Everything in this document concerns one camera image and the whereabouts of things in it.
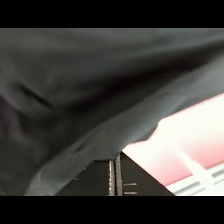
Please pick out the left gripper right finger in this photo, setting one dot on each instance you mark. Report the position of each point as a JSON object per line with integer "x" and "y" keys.
{"x": 140, "y": 181}

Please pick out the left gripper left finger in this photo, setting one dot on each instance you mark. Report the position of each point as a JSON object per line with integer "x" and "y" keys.
{"x": 91, "y": 180}

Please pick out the black garment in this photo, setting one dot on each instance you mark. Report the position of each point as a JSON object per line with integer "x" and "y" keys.
{"x": 83, "y": 100}

